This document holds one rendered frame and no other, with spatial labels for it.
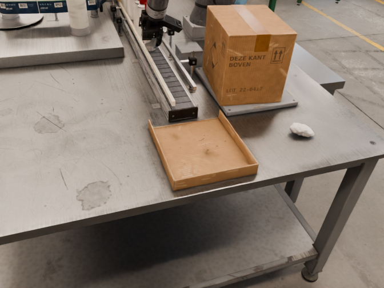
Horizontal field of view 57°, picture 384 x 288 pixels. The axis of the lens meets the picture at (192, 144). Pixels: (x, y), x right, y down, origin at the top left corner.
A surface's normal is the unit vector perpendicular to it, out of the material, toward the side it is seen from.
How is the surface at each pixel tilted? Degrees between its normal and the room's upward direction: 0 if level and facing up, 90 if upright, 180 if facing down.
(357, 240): 0
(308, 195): 0
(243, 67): 90
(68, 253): 0
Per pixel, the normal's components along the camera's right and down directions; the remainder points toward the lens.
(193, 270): 0.04, -0.79
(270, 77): 0.20, 0.62
